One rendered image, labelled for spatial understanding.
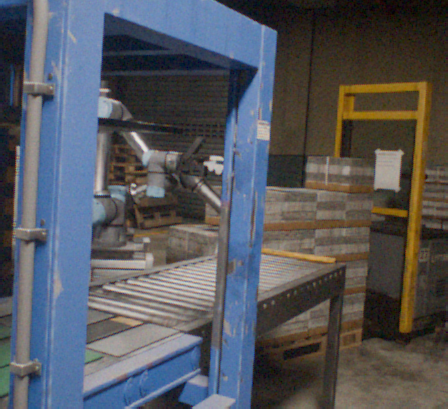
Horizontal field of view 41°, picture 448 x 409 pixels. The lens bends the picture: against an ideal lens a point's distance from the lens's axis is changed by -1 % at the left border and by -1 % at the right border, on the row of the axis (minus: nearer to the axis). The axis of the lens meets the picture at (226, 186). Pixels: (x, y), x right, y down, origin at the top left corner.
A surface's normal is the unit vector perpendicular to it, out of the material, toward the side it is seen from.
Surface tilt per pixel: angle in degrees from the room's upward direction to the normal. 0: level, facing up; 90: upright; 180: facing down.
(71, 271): 90
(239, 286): 90
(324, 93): 90
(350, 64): 90
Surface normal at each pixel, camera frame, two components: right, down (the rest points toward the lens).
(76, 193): 0.88, 0.08
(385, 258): -0.75, -0.01
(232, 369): -0.48, 0.01
